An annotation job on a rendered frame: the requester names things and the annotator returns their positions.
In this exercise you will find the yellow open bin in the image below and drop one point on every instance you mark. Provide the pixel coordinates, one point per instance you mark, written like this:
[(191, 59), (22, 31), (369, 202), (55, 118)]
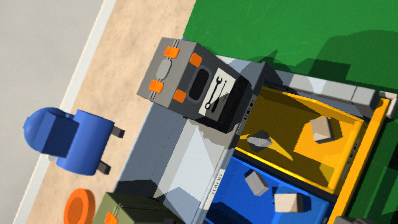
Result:
[(286, 118)]

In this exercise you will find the yellow bar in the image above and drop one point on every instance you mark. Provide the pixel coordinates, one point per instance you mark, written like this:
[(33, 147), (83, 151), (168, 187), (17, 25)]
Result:
[(360, 159)]

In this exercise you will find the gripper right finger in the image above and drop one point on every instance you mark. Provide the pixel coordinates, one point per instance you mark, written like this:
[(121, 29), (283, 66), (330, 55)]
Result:
[(364, 221)]

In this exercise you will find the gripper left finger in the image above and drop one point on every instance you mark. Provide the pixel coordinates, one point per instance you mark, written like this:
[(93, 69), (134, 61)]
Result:
[(170, 221)]

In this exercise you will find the dark grey block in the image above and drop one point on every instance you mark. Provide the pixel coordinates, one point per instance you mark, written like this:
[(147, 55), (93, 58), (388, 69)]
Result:
[(256, 183), (259, 141)]

